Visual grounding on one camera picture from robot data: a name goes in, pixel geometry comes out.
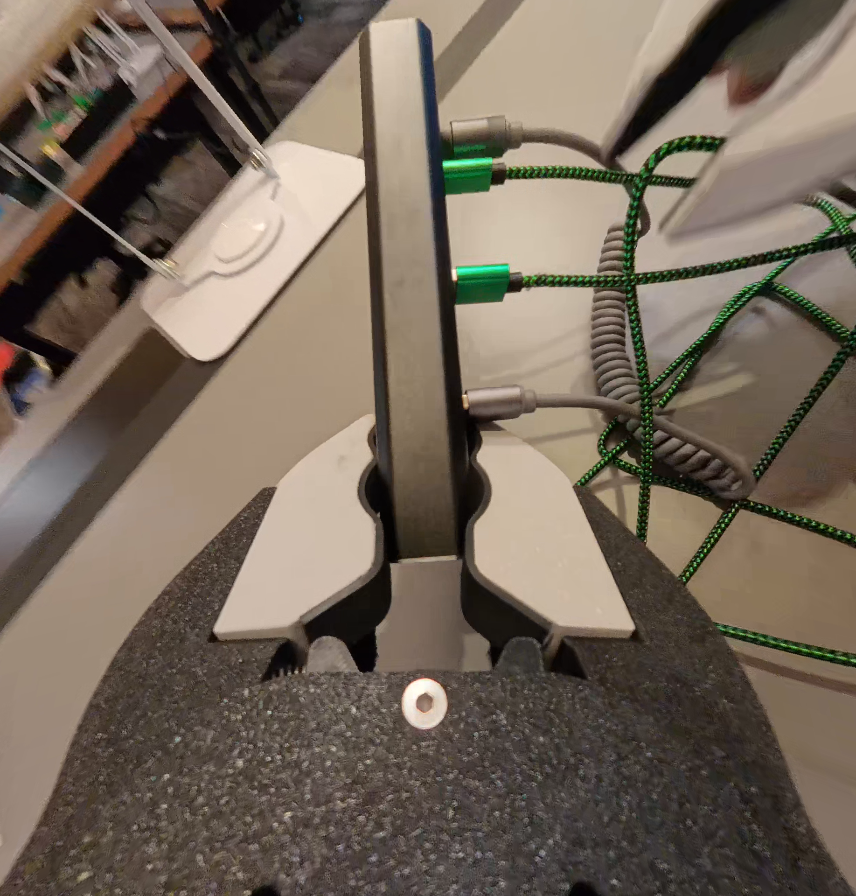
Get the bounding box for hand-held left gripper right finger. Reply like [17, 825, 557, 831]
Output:
[461, 423, 639, 655]

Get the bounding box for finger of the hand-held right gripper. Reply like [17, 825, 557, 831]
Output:
[601, 0, 794, 170]
[660, 3, 856, 240]

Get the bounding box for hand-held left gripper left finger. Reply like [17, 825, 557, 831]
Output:
[211, 413, 392, 645]

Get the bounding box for green braided cable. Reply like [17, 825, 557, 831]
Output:
[440, 136, 856, 674]

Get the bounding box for grey cable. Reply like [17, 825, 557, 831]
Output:
[444, 115, 759, 501]

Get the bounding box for black USB hub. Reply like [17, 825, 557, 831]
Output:
[358, 17, 472, 564]

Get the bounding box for person's right hand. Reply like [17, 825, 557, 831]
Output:
[715, 10, 811, 107]

